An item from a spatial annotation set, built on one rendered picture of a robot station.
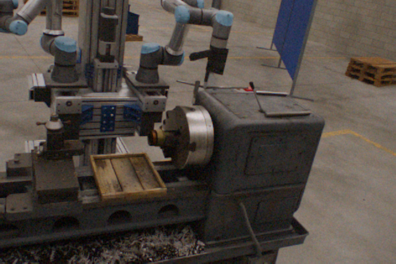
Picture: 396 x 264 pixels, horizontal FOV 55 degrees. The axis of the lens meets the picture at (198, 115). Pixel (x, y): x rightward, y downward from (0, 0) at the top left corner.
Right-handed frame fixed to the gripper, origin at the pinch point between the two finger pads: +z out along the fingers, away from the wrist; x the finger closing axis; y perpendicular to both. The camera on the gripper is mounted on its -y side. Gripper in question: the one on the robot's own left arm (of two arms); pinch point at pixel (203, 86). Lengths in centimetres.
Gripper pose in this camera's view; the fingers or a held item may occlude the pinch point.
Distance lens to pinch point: 178.5
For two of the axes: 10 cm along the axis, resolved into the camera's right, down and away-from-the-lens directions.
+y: 9.7, 2.3, -0.3
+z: -1.9, 8.7, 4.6
